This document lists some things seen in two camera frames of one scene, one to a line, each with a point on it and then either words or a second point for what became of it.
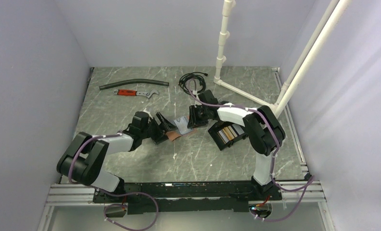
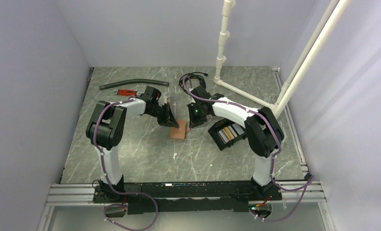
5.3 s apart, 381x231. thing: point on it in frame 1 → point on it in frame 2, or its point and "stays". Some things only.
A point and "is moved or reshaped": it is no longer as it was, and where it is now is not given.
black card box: [224, 134] stays
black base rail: [161, 198] stays
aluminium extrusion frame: [303, 191] stays
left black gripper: [160, 135] → [168, 119]
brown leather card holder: [174, 134] is moved or reshaped
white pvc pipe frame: [284, 98] stays
